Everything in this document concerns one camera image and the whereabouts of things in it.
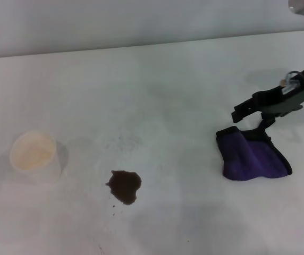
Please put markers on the white paper cup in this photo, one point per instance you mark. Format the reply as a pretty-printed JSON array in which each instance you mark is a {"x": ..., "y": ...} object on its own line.
[{"x": 33, "y": 151}]

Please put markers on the dark brown liquid stain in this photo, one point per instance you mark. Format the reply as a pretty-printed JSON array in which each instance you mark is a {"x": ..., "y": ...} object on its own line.
[{"x": 124, "y": 187}]

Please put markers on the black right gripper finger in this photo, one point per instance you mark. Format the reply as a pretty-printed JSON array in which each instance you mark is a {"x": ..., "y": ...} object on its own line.
[
  {"x": 243, "y": 114},
  {"x": 263, "y": 97}
]

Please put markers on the purple rag with black trim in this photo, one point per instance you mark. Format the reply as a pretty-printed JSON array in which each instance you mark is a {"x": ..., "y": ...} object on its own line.
[{"x": 250, "y": 159}]

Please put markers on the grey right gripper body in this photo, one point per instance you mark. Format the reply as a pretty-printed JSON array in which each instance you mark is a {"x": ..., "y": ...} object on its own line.
[{"x": 292, "y": 99}]

